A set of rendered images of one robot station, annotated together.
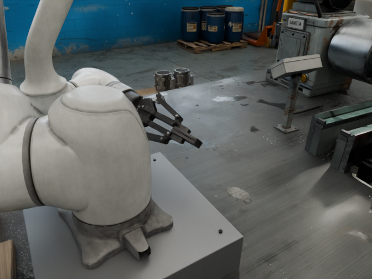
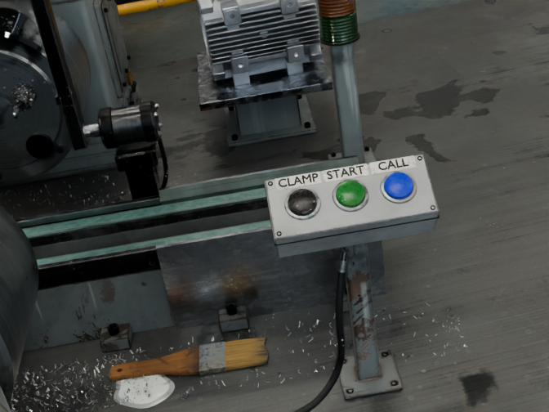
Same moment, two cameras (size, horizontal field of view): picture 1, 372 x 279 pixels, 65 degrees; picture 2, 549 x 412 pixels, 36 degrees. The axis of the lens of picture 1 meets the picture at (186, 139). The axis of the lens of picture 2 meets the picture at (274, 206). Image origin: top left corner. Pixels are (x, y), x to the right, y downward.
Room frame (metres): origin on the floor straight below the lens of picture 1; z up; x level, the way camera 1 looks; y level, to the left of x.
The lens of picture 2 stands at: (1.77, -0.14, 1.51)
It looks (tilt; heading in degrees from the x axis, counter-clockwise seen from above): 31 degrees down; 205
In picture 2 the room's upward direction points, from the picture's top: 9 degrees counter-clockwise
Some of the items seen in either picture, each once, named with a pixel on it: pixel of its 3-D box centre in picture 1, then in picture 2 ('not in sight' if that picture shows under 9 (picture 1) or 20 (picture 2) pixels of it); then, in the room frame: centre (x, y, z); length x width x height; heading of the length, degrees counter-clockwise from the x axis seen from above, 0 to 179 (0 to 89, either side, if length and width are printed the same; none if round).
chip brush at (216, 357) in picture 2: not in sight; (189, 361); (1.06, -0.63, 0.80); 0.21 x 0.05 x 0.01; 114
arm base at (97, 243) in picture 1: (117, 213); not in sight; (0.43, 0.13, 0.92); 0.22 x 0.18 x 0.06; 36
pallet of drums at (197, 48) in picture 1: (212, 27); not in sight; (6.21, -0.53, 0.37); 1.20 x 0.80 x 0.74; 116
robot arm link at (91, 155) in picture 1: (98, 149); not in sight; (0.45, 0.16, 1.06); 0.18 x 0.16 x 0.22; 100
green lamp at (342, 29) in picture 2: not in sight; (338, 24); (0.52, -0.56, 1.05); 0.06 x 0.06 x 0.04
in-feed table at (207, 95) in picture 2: not in sight; (264, 94); (0.37, -0.77, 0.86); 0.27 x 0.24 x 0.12; 26
